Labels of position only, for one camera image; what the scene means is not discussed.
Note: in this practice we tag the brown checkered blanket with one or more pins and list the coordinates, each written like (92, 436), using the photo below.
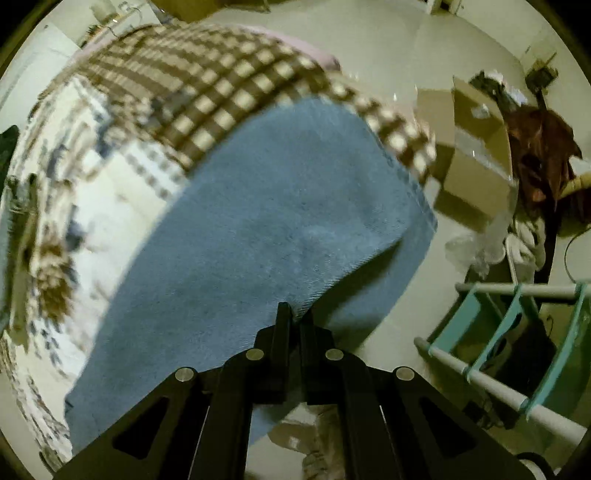
(188, 85)

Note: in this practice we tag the reddish brown garment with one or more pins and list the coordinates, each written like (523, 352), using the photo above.
(542, 144)

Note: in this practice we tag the floral white bed cover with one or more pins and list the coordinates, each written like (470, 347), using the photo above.
(99, 198)

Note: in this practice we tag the teal white drying rack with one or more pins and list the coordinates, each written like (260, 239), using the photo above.
(497, 341)

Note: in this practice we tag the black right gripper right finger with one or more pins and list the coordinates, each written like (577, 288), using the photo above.
(377, 424)

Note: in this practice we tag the folded clothes stack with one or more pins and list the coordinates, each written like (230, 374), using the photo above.
(19, 214)

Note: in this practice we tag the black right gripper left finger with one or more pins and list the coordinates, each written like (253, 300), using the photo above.
(194, 425)

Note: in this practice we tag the blue denim pants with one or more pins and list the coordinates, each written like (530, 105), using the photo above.
(301, 204)

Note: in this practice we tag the brown cardboard box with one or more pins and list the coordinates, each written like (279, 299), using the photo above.
(473, 150)

